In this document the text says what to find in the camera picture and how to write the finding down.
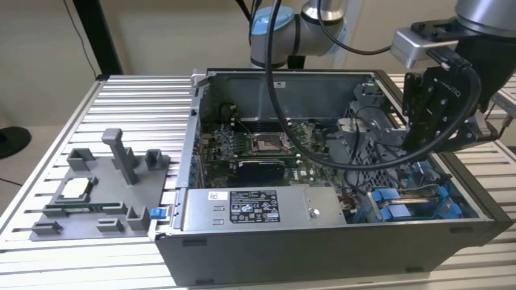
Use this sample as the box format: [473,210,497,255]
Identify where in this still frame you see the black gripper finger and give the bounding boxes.
[401,71,459,152]
[437,119,498,153]

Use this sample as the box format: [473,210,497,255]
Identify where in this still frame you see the hard disk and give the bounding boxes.
[379,204,462,223]
[370,186,450,207]

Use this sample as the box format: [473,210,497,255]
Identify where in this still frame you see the grey metal disk bay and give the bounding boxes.
[325,101,427,194]

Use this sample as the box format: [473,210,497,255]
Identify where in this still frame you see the green motherboard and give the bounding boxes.
[198,120,343,190]

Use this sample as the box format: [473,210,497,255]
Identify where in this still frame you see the CPU socket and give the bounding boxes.
[249,131,293,155]

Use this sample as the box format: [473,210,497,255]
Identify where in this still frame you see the silver power supply unit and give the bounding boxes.
[178,186,347,232]

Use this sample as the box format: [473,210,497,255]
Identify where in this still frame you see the black graphics card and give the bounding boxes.
[229,159,286,185]

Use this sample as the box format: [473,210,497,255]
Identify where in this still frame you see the open black PC case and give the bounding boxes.
[147,68,514,287]

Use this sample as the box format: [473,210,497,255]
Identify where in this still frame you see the grey parts rack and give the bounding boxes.
[29,128,171,242]

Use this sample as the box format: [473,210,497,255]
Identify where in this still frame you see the green RAM stick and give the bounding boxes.
[45,202,121,212]

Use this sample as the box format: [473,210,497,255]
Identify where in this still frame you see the silver CPU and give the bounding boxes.
[59,178,91,199]

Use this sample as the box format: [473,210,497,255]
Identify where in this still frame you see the black round base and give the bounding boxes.
[0,126,31,160]

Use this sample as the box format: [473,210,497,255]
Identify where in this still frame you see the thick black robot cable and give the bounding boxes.
[263,0,482,170]

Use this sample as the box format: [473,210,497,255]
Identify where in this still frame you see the thin black wire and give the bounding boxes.
[343,105,390,196]

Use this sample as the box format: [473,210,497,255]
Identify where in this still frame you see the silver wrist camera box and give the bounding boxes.
[389,18,459,69]

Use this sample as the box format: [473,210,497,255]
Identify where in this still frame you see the black frame post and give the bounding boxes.
[71,0,123,76]

